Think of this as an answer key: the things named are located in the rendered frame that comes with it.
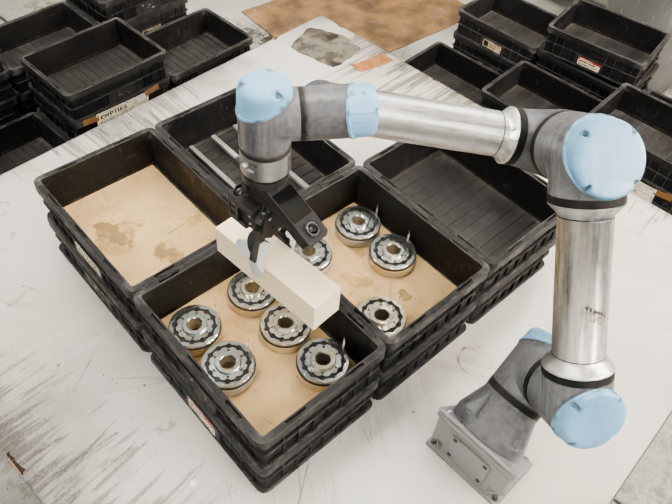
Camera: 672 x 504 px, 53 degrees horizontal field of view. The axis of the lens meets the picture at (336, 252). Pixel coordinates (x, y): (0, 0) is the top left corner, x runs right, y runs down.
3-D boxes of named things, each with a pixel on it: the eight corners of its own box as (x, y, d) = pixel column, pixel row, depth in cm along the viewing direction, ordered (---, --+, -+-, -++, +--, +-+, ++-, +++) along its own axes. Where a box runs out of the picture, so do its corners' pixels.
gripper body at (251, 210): (262, 196, 114) (261, 140, 105) (299, 223, 110) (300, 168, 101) (228, 219, 110) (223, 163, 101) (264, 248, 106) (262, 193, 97)
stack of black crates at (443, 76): (501, 126, 295) (515, 82, 277) (460, 157, 279) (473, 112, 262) (429, 84, 311) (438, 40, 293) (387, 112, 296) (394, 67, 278)
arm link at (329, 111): (363, 79, 101) (290, 82, 100) (380, 82, 91) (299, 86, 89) (364, 132, 104) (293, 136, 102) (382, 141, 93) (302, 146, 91)
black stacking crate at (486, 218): (559, 237, 162) (575, 204, 153) (480, 301, 148) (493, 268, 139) (437, 150, 179) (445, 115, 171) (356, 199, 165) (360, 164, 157)
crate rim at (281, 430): (388, 354, 126) (390, 347, 124) (260, 454, 112) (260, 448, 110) (256, 230, 144) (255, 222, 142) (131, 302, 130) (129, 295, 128)
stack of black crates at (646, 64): (632, 129, 299) (679, 37, 264) (594, 164, 282) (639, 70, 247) (549, 86, 317) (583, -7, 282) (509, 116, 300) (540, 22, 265)
